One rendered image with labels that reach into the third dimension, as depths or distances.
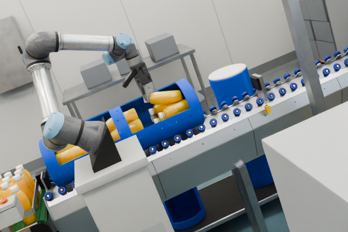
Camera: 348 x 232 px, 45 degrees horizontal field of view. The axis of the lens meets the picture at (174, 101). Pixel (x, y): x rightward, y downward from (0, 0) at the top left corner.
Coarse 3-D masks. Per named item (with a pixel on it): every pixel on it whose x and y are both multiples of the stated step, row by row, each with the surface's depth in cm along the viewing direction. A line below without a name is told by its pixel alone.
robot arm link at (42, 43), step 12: (36, 36) 191; (48, 36) 191; (60, 36) 194; (72, 36) 197; (84, 36) 200; (96, 36) 203; (108, 36) 206; (120, 36) 206; (36, 48) 191; (48, 48) 192; (60, 48) 195; (72, 48) 198; (84, 48) 200; (96, 48) 203; (108, 48) 205; (120, 48) 207
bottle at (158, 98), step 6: (174, 90) 239; (150, 96) 234; (156, 96) 233; (162, 96) 234; (168, 96) 235; (174, 96) 236; (180, 96) 237; (150, 102) 235; (156, 102) 234; (162, 102) 235; (168, 102) 236; (174, 102) 238
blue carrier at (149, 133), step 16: (192, 96) 230; (112, 112) 229; (144, 112) 252; (192, 112) 230; (128, 128) 223; (144, 128) 225; (160, 128) 227; (176, 128) 231; (192, 128) 240; (144, 144) 229; (48, 160) 216; (64, 176) 220
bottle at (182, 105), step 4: (180, 100) 236; (184, 100) 235; (172, 104) 235; (176, 104) 234; (180, 104) 234; (184, 104) 234; (168, 108) 233; (172, 108) 233; (176, 108) 233; (180, 108) 233; (184, 108) 234; (188, 108) 235; (164, 112) 233; (168, 112) 232; (172, 112) 232; (176, 112) 233; (164, 116) 234; (168, 116) 233
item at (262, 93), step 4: (252, 76) 254; (256, 76) 249; (260, 76) 246; (252, 80) 252; (256, 80) 246; (260, 80) 246; (252, 84) 255; (256, 84) 249; (260, 84) 247; (264, 84) 248; (256, 88) 251; (260, 88) 248; (264, 88) 248; (260, 92) 252; (264, 92) 249; (260, 96) 255; (264, 96) 249
